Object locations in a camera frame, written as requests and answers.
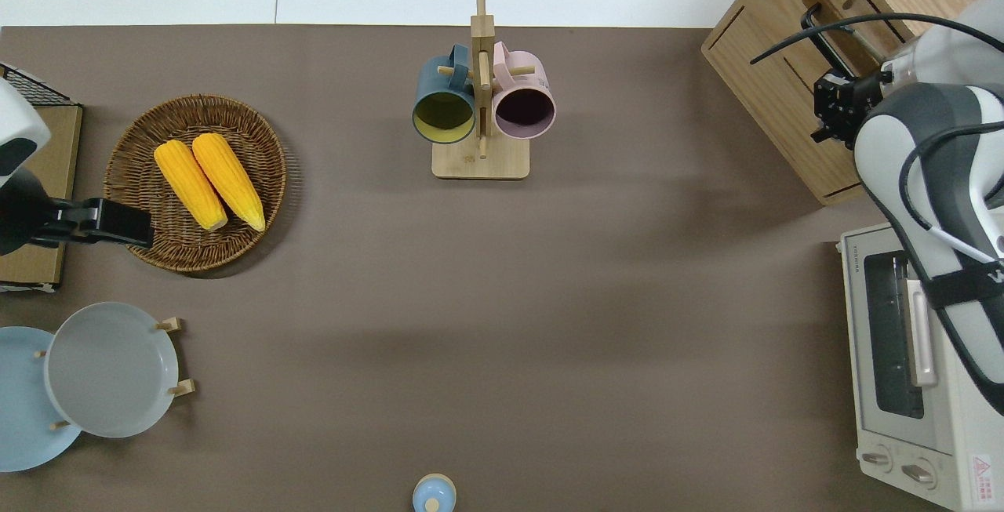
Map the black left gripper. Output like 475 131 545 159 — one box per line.
30 197 155 251

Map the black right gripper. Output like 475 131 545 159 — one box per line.
811 69 895 148

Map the wooden drawer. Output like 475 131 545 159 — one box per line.
745 0 919 183

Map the yellow corn cob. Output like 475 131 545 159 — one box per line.
192 133 266 232
154 140 228 232

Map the round wicker basket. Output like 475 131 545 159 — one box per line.
104 94 288 274

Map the grey plate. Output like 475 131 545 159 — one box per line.
43 302 180 439

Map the wooden plate rack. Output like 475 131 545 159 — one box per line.
31 316 197 430

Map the light blue plate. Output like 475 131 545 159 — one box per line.
0 326 83 472

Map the pink mug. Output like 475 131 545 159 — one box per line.
490 42 557 140

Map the dark blue mug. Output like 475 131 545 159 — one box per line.
412 43 478 144

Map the white toaster oven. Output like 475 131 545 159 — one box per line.
838 222 1004 512

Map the wooden mug rack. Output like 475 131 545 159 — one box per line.
431 0 538 180

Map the brown table mat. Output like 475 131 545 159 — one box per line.
0 24 926 512

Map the small blue round button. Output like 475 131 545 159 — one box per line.
413 473 457 512

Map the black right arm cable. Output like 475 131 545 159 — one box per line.
749 4 1004 78

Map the black wire wooden shelf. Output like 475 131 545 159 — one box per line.
0 64 83 293

